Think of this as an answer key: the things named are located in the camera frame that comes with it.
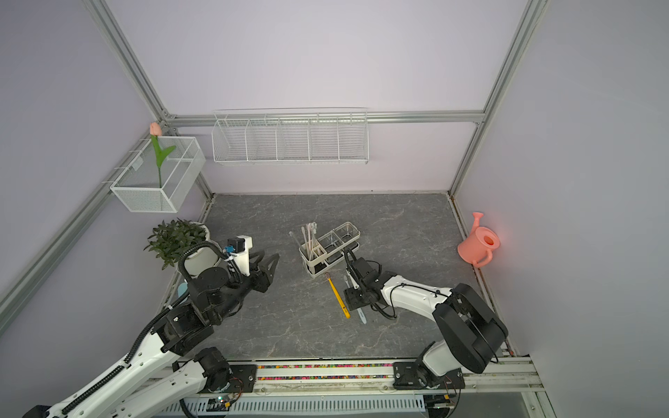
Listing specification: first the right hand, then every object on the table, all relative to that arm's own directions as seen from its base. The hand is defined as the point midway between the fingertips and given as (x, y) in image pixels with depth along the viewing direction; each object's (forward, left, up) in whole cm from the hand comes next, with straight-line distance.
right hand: (354, 295), depth 89 cm
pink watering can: (+14, -44, +8) cm, 47 cm away
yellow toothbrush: (-1, +6, 0) cm, 6 cm away
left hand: (0, +23, +26) cm, 34 cm away
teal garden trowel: (+3, +61, 0) cm, 61 cm away
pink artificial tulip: (+35, +64, +34) cm, 80 cm away
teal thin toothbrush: (-8, -3, -1) cm, 9 cm away
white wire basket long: (+52, +23, +30) cm, 64 cm away
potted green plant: (+12, +60, +16) cm, 63 cm away
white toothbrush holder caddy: (+18, +9, +2) cm, 20 cm away
